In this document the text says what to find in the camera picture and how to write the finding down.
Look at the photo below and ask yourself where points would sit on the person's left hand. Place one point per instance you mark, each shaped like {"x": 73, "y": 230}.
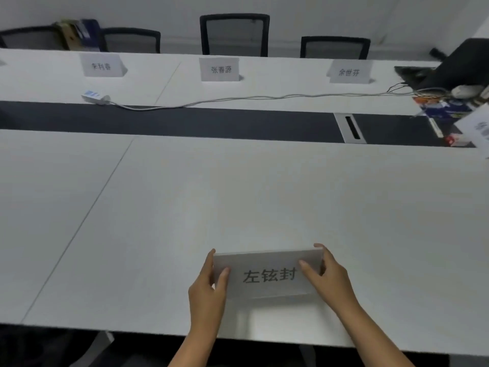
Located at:
{"x": 206, "y": 301}

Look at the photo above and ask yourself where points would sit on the person's right hand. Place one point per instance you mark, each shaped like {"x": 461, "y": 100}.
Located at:
{"x": 334, "y": 286}

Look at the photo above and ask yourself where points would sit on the person's right thumb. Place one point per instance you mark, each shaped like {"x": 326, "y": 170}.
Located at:
{"x": 310, "y": 271}

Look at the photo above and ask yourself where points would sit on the person's left thumb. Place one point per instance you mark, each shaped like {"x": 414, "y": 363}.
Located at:
{"x": 224, "y": 278}

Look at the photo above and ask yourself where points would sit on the grey name card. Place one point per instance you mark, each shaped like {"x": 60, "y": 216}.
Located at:
{"x": 267, "y": 277}
{"x": 101, "y": 65}
{"x": 220, "y": 69}
{"x": 349, "y": 71}

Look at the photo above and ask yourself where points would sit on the person's right forearm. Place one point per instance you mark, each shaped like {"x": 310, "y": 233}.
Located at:
{"x": 374, "y": 340}

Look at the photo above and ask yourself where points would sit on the person's left forearm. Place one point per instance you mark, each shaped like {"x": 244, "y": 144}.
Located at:
{"x": 196, "y": 349}

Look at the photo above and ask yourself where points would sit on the grey table leg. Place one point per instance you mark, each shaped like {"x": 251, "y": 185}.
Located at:
{"x": 93, "y": 349}

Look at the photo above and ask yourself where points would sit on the white paper sheet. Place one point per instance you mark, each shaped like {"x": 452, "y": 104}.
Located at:
{"x": 477, "y": 129}

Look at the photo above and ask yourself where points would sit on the white power strip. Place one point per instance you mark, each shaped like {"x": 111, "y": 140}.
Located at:
{"x": 94, "y": 97}

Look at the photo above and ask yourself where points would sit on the black mesh office chair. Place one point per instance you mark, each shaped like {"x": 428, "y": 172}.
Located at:
{"x": 30, "y": 38}
{"x": 234, "y": 36}
{"x": 132, "y": 41}
{"x": 334, "y": 48}

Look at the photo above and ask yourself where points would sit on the white cloth bundle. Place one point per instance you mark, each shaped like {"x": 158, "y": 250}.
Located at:
{"x": 467, "y": 91}

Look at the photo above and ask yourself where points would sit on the black bag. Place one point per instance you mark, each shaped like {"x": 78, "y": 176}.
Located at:
{"x": 464, "y": 63}

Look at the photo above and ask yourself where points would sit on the cardboard box with blue items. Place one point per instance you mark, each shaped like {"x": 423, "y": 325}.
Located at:
{"x": 78, "y": 32}

